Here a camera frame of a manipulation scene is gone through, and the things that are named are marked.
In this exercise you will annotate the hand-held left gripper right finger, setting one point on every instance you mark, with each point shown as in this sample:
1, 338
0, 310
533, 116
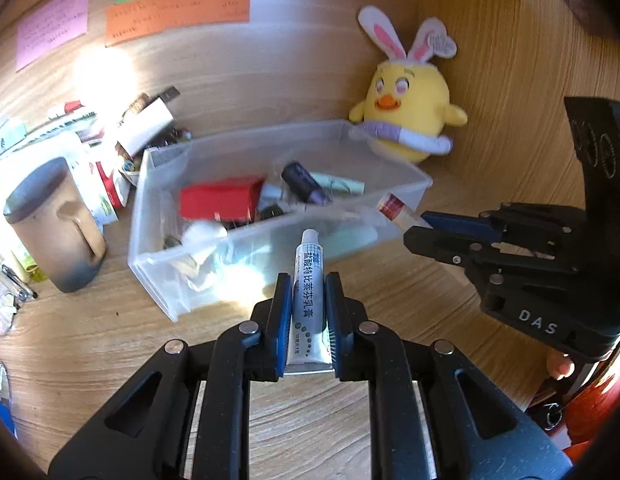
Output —
335, 325

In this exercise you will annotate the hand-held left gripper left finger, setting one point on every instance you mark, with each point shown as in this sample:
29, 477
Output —
282, 325

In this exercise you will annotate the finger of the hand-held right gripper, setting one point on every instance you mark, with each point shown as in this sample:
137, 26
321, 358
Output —
454, 224
439, 247

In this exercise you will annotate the white ointment tube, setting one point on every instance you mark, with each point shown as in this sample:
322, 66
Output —
307, 300

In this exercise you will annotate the white bottle red label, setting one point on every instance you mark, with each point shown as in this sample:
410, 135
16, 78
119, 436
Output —
397, 210

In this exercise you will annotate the teal capped tube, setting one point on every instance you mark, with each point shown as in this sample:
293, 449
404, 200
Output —
357, 240

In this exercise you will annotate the pale green tube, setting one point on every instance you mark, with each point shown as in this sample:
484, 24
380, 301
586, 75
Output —
340, 184

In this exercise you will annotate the white tape roll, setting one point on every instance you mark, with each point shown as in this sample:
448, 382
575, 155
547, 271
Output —
205, 230

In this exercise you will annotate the clear plastic storage box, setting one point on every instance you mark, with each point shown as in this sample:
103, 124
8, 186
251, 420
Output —
155, 270

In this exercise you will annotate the purple cosmetic tube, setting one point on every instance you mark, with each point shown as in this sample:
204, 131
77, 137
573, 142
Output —
305, 182

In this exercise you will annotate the red foil packet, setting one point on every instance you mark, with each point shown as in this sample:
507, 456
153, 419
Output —
215, 197

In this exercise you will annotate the person's right hand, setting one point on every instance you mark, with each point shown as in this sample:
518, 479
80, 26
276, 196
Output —
559, 365

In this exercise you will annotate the yellow chick plush toy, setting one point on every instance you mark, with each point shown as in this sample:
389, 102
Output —
409, 95

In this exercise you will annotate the red and white carton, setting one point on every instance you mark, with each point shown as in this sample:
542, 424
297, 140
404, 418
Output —
112, 185

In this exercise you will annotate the white card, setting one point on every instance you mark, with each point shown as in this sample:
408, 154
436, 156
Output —
145, 127

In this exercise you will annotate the brown lidded mug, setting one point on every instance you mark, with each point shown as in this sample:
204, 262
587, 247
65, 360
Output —
50, 230

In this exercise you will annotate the thin-rimmed glasses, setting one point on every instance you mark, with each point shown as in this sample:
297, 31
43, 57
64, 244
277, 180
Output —
2, 315

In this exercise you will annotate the white and blue carton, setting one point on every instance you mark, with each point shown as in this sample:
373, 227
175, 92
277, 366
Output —
0, 400

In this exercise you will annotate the stack of books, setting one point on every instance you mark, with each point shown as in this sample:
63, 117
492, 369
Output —
45, 132

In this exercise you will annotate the red and white marker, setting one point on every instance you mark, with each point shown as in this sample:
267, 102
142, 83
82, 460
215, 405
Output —
65, 109

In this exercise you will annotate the orange sticky note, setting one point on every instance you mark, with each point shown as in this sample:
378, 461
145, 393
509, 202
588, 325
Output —
175, 15

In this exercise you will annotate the pink sticky note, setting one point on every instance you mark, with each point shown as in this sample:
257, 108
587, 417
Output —
50, 30

